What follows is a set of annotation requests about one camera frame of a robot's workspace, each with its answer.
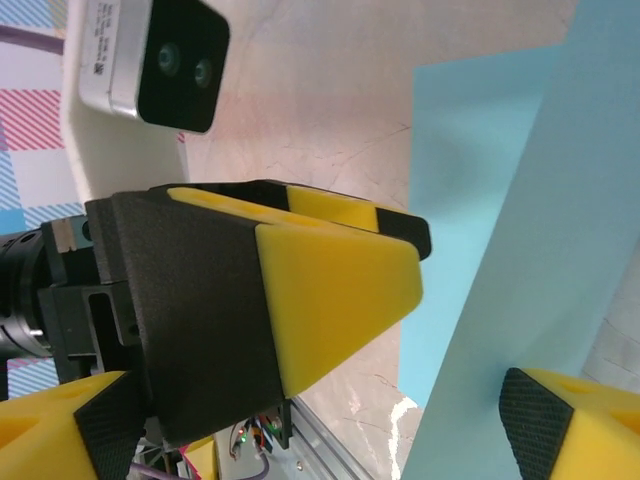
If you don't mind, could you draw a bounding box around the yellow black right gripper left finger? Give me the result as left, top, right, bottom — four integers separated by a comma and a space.
0, 369, 151, 480

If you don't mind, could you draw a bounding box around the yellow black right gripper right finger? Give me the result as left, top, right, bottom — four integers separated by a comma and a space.
499, 367, 640, 480

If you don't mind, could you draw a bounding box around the light blue paper sheet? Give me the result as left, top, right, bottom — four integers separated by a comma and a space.
398, 0, 640, 480

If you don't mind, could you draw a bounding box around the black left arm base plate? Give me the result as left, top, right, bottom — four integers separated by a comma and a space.
258, 397, 293, 451

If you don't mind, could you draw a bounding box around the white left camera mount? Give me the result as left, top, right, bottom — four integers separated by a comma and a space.
63, 0, 192, 201

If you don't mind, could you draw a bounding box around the long aluminium base rail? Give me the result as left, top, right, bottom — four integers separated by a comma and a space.
289, 398, 409, 480

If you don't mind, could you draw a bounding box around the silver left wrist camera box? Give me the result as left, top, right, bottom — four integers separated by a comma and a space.
78, 0, 232, 136

